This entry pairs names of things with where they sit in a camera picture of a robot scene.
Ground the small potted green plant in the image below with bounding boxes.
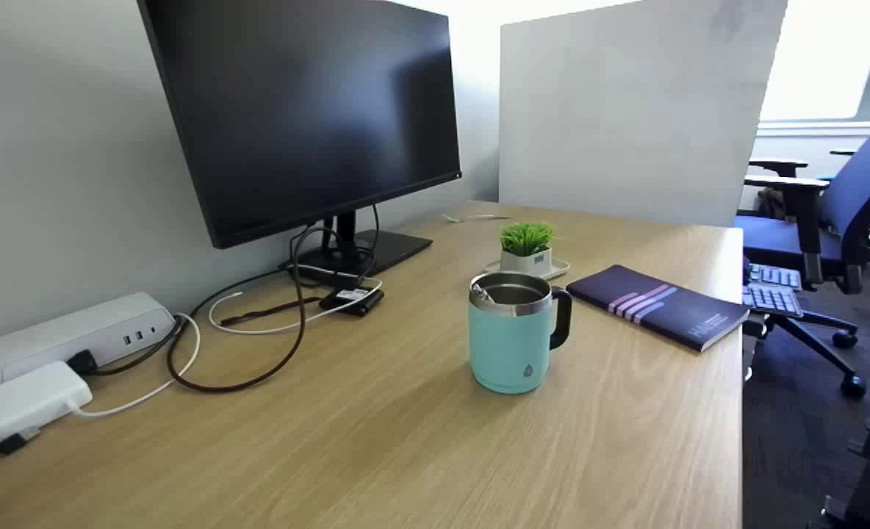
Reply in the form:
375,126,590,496
481,255,572,283

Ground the white power strip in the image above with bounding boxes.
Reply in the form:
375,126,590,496
0,288,179,388

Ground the thin black plug cable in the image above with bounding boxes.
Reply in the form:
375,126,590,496
0,429,39,495

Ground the white looped cable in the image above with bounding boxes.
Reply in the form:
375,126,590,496
206,279,384,338

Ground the black computer monitor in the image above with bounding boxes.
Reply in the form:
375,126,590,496
137,0,465,249

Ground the blue office chair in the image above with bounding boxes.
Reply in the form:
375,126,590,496
736,97,870,404

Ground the white power adapter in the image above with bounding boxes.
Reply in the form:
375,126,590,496
0,358,98,446

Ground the bright window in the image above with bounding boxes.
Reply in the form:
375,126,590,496
759,0,870,124

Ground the small black dongle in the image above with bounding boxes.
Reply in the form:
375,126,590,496
317,286,389,320

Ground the teal mug with black handle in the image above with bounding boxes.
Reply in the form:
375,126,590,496
467,271,577,399

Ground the thick black desk cable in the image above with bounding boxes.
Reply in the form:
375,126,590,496
165,220,327,398

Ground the white divider panel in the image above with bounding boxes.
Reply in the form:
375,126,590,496
496,0,790,230

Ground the white adapter cable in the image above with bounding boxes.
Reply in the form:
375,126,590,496
65,308,206,423

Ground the black monitor stand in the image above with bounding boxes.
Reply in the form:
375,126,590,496
298,207,436,279

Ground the dark purple striped notebook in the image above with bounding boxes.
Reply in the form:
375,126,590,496
565,263,752,355

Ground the small green plant, white pot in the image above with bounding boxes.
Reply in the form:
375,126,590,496
496,220,558,276

